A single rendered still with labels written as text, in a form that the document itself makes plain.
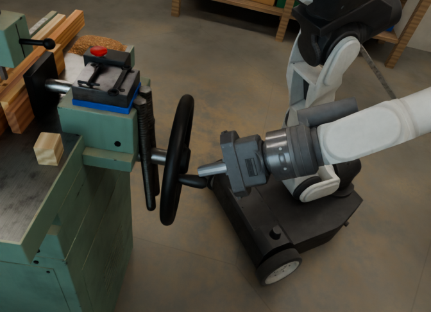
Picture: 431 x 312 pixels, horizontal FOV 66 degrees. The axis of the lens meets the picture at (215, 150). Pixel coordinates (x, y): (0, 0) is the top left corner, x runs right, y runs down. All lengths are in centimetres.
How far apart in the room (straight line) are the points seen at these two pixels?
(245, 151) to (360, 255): 130
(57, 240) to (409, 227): 177
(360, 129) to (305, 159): 9
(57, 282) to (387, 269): 144
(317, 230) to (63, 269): 108
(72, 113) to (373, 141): 50
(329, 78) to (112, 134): 63
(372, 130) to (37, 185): 52
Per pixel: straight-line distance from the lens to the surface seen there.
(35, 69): 68
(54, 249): 71
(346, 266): 173
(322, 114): 58
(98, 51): 67
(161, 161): 73
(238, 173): 58
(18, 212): 58
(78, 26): 102
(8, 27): 66
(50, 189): 59
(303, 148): 55
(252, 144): 57
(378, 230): 195
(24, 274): 84
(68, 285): 84
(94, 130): 65
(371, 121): 54
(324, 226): 158
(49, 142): 61
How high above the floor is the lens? 135
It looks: 43 degrees down
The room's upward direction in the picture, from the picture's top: 12 degrees clockwise
